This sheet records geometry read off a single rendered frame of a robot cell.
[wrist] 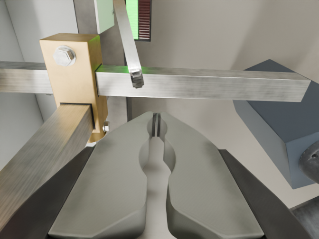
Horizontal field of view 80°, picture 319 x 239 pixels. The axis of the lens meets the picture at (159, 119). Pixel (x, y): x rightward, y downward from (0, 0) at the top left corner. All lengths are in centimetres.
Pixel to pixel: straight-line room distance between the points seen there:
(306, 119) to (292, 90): 51
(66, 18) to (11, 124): 25
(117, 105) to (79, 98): 18
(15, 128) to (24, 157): 33
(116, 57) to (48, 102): 25
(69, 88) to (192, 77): 14
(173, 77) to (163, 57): 86
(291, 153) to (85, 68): 68
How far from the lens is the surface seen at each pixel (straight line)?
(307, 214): 70
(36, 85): 28
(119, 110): 42
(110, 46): 38
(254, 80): 26
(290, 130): 76
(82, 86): 24
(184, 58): 111
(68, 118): 23
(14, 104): 51
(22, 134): 53
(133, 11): 36
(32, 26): 51
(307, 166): 78
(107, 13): 32
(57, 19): 49
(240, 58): 119
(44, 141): 20
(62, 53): 22
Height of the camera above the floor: 106
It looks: 58 degrees down
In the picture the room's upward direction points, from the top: 178 degrees clockwise
